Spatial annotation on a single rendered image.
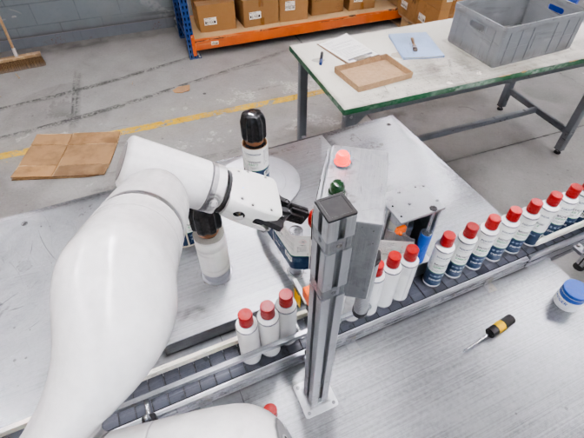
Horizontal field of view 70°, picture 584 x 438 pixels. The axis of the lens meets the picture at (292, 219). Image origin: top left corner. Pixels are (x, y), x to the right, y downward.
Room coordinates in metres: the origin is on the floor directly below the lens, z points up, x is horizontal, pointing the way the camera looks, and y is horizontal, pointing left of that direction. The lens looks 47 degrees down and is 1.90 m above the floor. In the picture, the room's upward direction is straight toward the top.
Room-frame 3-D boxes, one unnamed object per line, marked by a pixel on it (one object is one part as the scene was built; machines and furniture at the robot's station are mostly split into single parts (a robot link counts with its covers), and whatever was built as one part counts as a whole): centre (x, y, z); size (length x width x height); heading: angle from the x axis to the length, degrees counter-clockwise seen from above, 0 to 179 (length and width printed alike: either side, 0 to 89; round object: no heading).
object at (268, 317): (0.50, 0.06, 0.98); 0.05 x 0.05 x 0.20
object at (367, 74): (2.09, -0.43, 0.82); 0.34 x 0.24 x 0.03; 117
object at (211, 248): (0.74, 0.22, 1.03); 0.09 x 0.09 x 0.30
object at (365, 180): (0.48, -0.09, 1.38); 0.17 x 0.10 x 0.19; 169
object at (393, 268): (0.64, -0.25, 0.98); 0.05 x 0.05 x 0.20
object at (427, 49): (2.44, -0.73, 0.81); 0.32 x 0.24 x 0.01; 7
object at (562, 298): (0.67, -0.81, 0.87); 0.07 x 0.07 x 0.07
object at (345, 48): (2.37, -0.28, 0.81); 0.38 x 0.36 x 0.02; 111
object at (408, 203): (0.77, -0.31, 1.14); 0.14 x 0.11 x 0.01; 114
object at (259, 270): (0.97, 0.11, 0.86); 0.80 x 0.67 x 0.05; 114
